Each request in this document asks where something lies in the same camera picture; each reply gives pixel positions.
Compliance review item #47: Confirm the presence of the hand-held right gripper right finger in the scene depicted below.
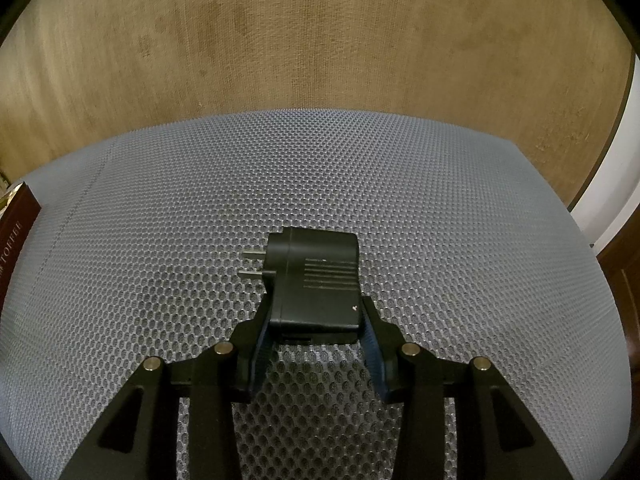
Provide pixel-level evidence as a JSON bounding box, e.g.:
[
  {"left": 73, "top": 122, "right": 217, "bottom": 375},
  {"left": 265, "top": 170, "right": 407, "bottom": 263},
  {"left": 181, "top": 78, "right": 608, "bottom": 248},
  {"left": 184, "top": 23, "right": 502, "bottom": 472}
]
[{"left": 360, "top": 295, "right": 581, "bottom": 480}]

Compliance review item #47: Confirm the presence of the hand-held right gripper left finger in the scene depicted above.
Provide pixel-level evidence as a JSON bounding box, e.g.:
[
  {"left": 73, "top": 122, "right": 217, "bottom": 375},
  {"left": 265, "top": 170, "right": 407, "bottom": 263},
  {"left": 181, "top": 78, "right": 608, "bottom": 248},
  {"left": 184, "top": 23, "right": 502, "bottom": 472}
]
[{"left": 57, "top": 292, "right": 281, "bottom": 480}]

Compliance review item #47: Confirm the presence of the black power adapter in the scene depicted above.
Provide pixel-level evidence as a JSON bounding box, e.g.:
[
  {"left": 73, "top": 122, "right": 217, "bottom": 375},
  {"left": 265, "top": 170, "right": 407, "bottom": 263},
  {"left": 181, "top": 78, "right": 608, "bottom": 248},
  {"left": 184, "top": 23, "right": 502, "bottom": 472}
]
[{"left": 239, "top": 226, "right": 361, "bottom": 345}]

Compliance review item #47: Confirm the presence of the dark red tin box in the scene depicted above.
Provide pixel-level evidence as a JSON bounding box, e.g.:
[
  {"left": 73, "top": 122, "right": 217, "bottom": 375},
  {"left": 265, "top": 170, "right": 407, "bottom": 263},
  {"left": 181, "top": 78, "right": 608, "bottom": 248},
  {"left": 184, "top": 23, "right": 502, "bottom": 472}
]
[{"left": 0, "top": 180, "right": 42, "bottom": 321}]

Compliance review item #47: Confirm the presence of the brown wooden door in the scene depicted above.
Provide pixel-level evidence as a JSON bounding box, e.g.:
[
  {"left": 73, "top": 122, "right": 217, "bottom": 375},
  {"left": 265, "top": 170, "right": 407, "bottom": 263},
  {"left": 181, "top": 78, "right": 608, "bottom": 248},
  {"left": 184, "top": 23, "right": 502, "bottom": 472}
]
[{"left": 595, "top": 240, "right": 640, "bottom": 353}]

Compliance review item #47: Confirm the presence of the white door frame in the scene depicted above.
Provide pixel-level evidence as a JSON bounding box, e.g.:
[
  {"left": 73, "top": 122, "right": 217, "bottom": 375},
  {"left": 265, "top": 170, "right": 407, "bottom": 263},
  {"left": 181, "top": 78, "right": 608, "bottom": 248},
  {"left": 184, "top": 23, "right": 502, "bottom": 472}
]
[{"left": 567, "top": 52, "right": 640, "bottom": 256}]

